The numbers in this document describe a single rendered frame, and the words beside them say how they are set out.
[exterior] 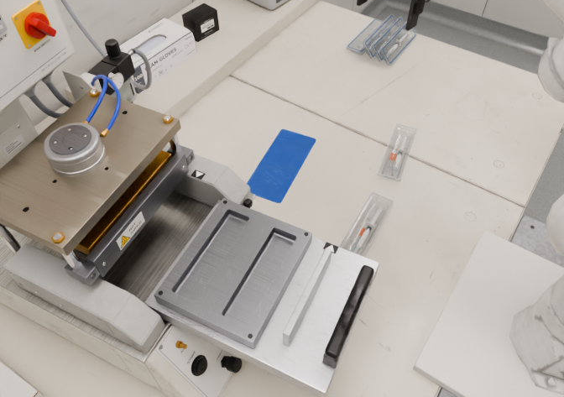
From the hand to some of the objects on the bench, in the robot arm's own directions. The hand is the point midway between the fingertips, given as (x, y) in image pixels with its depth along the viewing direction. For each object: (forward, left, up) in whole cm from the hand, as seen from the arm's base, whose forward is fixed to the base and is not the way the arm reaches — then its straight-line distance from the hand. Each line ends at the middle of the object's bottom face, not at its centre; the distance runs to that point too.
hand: (386, 10), depth 107 cm
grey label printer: (+54, -36, -27) cm, 70 cm away
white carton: (+60, +15, -26) cm, 68 cm away
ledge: (+57, -6, -31) cm, 65 cm away
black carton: (+58, -5, -27) cm, 64 cm away
